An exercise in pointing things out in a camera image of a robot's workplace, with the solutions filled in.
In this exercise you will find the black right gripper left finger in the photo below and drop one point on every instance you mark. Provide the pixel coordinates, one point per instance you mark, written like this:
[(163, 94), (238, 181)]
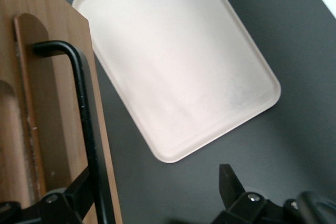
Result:
[(73, 200)]

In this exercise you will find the beige plastic tray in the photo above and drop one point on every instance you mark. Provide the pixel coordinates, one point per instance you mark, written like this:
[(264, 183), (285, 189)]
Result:
[(173, 61)]

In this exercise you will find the wooden drawer cabinet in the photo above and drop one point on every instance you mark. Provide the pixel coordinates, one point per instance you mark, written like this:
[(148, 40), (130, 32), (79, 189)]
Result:
[(57, 82)]

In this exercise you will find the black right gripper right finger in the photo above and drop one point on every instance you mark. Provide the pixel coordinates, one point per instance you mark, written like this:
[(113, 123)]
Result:
[(233, 195)]

